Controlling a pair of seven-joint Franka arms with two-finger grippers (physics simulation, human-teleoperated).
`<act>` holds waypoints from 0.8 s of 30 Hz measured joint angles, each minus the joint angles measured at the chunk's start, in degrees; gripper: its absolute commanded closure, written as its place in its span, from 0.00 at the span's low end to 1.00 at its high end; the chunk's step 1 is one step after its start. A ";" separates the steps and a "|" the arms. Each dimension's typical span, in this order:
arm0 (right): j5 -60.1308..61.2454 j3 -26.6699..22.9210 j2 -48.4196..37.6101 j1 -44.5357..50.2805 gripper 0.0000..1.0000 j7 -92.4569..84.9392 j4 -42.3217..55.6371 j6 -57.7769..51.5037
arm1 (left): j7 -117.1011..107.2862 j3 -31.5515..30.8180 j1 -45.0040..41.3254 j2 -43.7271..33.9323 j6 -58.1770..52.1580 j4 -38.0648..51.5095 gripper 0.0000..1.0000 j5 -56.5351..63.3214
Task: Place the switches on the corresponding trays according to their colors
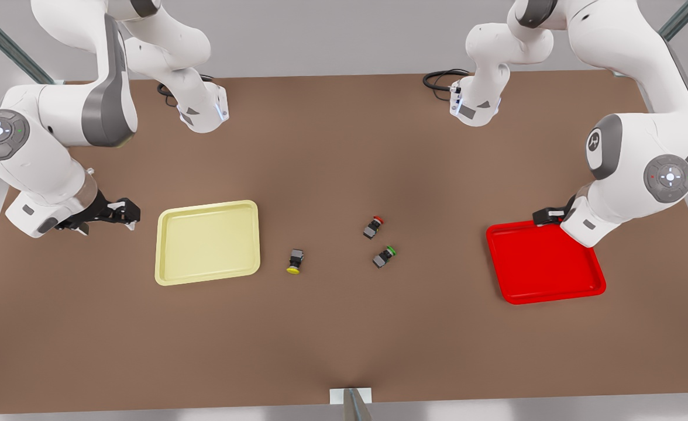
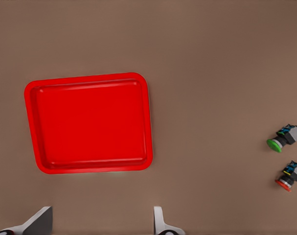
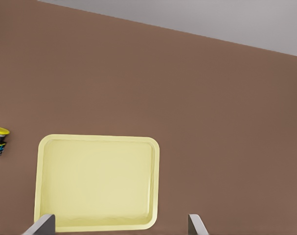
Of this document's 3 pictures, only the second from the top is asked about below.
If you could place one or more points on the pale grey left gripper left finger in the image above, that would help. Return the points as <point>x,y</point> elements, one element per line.
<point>37,222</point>

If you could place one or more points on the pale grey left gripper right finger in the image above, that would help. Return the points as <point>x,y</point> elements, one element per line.
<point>160,222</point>

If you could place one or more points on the red plastic tray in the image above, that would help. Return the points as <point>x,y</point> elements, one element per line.
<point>89,124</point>

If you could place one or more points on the red push-button switch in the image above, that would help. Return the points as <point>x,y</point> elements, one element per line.
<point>291,175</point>

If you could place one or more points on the green push-button switch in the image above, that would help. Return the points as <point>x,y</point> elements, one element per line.
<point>285,138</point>

